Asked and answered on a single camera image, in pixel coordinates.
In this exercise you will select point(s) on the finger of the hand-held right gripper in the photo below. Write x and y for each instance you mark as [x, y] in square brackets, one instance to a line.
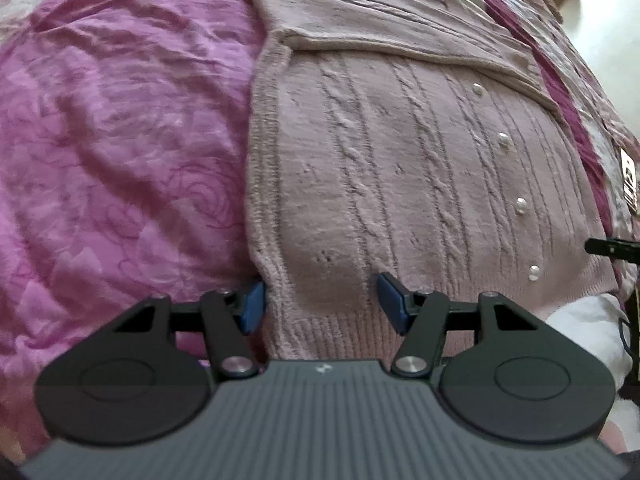
[602, 246]

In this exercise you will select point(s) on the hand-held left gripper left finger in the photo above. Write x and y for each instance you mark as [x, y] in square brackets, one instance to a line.
[252, 310]

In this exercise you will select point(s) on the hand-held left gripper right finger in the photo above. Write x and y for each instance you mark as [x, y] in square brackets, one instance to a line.
[395, 305]

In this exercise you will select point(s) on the white cloth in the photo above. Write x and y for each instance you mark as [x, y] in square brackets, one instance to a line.
[585, 335]

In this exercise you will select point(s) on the purple floral bedspread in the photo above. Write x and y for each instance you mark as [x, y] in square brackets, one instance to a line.
[125, 135]

